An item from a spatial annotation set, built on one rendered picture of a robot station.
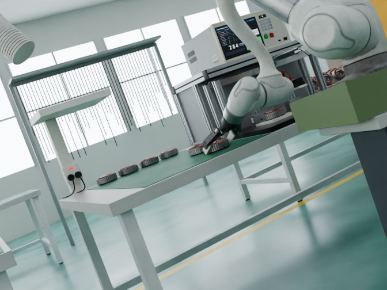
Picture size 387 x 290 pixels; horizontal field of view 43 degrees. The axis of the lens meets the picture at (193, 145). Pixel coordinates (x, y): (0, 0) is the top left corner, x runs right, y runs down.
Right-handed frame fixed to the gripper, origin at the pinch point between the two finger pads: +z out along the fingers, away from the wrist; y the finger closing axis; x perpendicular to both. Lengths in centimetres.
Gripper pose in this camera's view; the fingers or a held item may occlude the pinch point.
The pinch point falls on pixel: (217, 145)
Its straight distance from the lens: 215.6
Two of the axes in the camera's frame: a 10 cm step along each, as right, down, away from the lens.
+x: -5.6, -7.5, 3.7
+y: 7.8, -3.3, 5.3
